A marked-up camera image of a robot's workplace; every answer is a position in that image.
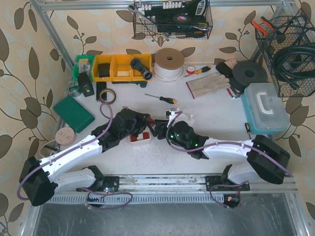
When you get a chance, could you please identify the white spring tray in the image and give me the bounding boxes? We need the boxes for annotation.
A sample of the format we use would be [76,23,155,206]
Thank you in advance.
[128,133,151,146]

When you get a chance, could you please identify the large red spring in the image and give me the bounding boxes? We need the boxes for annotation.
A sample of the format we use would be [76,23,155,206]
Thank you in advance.
[143,132,150,140]
[130,135,137,142]
[148,118,156,127]

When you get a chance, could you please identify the black orange screwdriver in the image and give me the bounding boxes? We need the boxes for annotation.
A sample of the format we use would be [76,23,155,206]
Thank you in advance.
[145,94,177,104]

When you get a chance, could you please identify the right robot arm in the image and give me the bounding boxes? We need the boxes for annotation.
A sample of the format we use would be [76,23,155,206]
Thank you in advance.
[149,119,292,188]

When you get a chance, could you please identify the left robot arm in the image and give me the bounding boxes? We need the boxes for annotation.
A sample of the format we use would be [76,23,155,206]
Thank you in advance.
[17,108,150,207]

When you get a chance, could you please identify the large red spring in tray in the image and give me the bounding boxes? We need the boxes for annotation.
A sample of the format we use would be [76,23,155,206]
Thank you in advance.
[143,132,150,140]

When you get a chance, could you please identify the brown packing tape roll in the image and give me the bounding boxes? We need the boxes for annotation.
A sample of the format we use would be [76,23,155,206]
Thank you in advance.
[98,88,117,105]

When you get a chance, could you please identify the grey pipe fitting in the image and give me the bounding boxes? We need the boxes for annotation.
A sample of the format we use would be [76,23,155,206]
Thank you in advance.
[130,59,153,80]

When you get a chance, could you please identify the black device with label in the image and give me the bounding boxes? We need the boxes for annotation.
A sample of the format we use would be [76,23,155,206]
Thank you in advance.
[78,72,95,97]

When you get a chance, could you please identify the green sanding block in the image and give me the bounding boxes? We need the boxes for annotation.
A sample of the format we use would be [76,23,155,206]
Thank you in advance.
[53,96,95,133]

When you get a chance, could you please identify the yellow storage bin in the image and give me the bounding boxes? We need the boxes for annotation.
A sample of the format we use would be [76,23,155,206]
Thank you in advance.
[92,54,152,82]

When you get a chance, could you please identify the red tape roll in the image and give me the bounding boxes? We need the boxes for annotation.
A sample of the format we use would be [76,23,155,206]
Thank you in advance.
[187,65,195,74]

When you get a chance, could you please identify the round beige power socket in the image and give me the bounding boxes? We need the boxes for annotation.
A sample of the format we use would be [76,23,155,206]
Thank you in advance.
[55,126,76,146]

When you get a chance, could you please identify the small glass jar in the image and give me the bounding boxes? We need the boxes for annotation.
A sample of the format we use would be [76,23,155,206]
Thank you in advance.
[68,81,81,97]

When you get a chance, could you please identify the small yellow black screwdriver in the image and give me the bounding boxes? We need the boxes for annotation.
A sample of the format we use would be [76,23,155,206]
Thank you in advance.
[185,66,211,78]

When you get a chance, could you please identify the beige work glove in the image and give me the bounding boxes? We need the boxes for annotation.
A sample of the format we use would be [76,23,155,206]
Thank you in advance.
[186,72,230,99]

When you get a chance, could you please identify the green storage bin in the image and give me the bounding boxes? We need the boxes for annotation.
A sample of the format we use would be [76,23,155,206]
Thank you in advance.
[72,55,95,82]

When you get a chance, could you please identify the black brush block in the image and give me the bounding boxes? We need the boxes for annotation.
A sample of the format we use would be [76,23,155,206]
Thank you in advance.
[216,59,238,77]

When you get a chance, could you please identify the black spool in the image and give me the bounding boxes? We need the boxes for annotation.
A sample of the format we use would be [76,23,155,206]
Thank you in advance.
[229,60,268,92]

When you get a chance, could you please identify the clear teal toolbox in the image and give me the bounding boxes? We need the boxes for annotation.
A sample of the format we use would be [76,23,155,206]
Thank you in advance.
[241,83,290,135]

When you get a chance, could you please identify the white peg base plate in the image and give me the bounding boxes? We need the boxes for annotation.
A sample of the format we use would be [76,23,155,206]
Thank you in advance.
[169,108,195,125]

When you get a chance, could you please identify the white cable spool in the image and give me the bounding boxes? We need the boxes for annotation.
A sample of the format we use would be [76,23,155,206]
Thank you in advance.
[153,48,185,83]

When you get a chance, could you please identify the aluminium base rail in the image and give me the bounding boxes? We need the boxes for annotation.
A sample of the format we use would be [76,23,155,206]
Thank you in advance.
[31,173,299,195]

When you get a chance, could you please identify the wire basket with tools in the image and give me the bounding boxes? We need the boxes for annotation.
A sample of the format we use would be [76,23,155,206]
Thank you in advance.
[127,0,213,42]

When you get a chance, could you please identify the orange handled pliers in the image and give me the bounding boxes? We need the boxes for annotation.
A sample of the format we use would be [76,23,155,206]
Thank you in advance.
[251,16,275,37]

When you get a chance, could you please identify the coiled black cable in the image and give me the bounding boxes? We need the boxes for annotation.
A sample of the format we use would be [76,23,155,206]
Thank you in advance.
[272,43,315,83]

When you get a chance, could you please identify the wire basket with cables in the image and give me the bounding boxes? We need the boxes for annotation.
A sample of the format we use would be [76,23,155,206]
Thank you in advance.
[255,15,315,97]

